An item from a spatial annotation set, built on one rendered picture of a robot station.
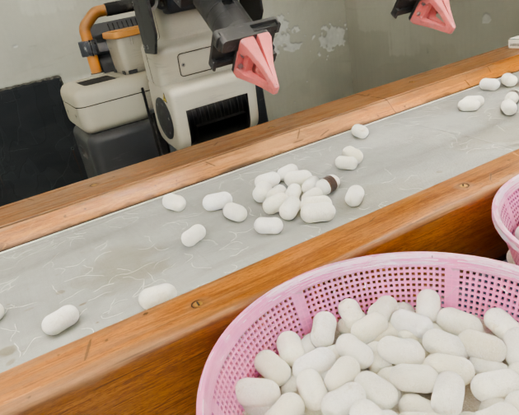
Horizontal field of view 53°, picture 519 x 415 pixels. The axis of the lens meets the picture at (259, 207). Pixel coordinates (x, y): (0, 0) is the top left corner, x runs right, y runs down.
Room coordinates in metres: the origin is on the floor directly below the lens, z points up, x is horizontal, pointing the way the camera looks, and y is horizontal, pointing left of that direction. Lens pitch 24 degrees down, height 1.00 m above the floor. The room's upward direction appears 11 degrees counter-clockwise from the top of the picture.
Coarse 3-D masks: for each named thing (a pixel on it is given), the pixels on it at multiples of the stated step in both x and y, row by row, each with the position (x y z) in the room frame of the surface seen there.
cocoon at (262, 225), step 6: (258, 222) 0.51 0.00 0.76; (264, 222) 0.51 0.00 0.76; (270, 222) 0.51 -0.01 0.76; (276, 222) 0.50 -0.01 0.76; (282, 222) 0.51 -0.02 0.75; (258, 228) 0.51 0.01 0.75; (264, 228) 0.51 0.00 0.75; (270, 228) 0.50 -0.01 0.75; (276, 228) 0.50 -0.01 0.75; (282, 228) 0.51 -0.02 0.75
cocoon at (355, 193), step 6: (354, 186) 0.55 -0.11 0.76; (360, 186) 0.55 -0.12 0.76; (348, 192) 0.54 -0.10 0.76; (354, 192) 0.54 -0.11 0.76; (360, 192) 0.54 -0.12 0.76; (348, 198) 0.54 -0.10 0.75; (354, 198) 0.53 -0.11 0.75; (360, 198) 0.53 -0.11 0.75; (348, 204) 0.54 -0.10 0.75; (354, 204) 0.53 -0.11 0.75
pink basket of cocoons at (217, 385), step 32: (384, 256) 0.37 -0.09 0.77; (416, 256) 0.37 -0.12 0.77; (448, 256) 0.35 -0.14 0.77; (288, 288) 0.36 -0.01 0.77; (320, 288) 0.37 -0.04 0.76; (352, 288) 0.37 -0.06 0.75; (384, 288) 0.37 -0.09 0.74; (416, 288) 0.36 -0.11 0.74; (448, 288) 0.35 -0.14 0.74; (480, 288) 0.33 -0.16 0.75; (512, 288) 0.32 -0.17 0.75; (256, 320) 0.33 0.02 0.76; (288, 320) 0.35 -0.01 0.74; (224, 352) 0.30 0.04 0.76; (256, 352) 0.32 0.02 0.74; (224, 384) 0.28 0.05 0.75
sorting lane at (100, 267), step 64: (384, 128) 0.81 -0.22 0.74; (448, 128) 0.75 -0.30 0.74; (512, 128) 0.69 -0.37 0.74; (192, 192) 0.69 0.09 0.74; (384, 192) 0.56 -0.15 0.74; (0, 256) 0.59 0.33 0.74; (64, 256) 0.56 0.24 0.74; (128, 256) 0.52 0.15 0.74; (192, 256) 0.49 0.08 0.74; (256, 256) 0.47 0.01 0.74; (0, 320) 0.44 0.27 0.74
